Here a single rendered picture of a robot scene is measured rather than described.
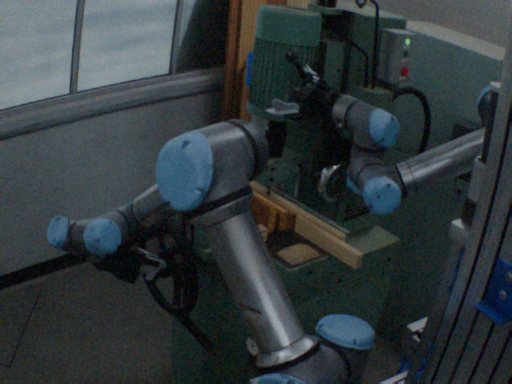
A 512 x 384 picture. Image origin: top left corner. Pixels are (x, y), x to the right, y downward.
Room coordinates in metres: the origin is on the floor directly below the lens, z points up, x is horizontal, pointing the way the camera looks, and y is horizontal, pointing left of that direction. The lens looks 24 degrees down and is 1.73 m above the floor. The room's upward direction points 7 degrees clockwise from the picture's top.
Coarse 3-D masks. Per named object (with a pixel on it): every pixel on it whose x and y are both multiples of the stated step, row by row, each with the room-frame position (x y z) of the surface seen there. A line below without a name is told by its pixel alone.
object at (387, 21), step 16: (368, 16) 1.78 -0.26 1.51; (384, 16) 1.84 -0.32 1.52; (400, 16) 1.91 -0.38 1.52; (352, 32) 1.79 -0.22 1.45; (368, 32) 1.78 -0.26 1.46; (352, 48) 1.79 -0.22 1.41; (368, 48) 1.79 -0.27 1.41; (352, 64) 1.78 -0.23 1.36; (368, 64) 1.80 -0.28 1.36; (352, 80) 1.78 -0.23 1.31; (368, 80) 1.80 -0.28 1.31; (352, 96) 1.77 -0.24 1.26; (336, 160) 1.79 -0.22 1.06; (384, 160) 1.90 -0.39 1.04; (288, 192) 1.92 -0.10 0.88; (304, 192) 1.87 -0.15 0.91; (320, 208) 1.81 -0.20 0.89; (336, 208) 1.77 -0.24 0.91; (352, 224) 1.82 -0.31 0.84; (368, 224) 1.88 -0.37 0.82
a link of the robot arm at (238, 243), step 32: (224, 128) 1.03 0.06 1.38; (160, 160) 0.97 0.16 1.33; (192, 160) 0.93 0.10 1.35; (224, 160) 0.97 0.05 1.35; (256, 160) 1.03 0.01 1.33; (160, 192) 0.96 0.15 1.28; (192, 192) 0.92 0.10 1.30; (224, 192) 0.94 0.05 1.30; (224, 224) 0.93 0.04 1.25; (256, 224) 0.96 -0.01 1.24; (224, 256) 0.92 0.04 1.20; (256, 256) 0.92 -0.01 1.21; (256, 288) 0.89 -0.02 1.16; (256, 320) 0.87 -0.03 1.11; (288, 320) 0.88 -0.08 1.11; (288, 352) 0.84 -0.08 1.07; (320, 352) 0.87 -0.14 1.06
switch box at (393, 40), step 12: (384, 36) 1.82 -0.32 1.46; (396, 36) 1.78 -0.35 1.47; (408, 36) 1.82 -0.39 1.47; (384, 48) 1.81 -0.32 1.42; (396, 48) 1.78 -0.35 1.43; (408, 48) 1.82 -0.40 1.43; (384, 60) 1.81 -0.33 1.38; (396, 60) 1.79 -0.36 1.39; (408, 60) 1.83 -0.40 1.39; (384, 72) 1.80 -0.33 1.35; (396, 72) 1.79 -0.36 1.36; (408, 72) 1.83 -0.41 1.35
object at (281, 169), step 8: (288, 152) 1.77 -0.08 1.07; (296, 152) 1.78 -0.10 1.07; (272, 160) 1.69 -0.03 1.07; (280, 160) 1.70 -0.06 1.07; (288, 160) 1.72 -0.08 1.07; (296, 160) 1.74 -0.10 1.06; (272, 168) 1.68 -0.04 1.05; (280, 168) 1.70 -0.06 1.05; (288, 168) 1.72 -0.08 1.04; (264, 176) 1.67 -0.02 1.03; (272, 176) 1.68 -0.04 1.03; (280, 176) 1.70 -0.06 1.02; (288, 176) 1.72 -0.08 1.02; (296, 176) 1.75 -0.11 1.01; (264, 184) 1.67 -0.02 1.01; (272, 184) 1.69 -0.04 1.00
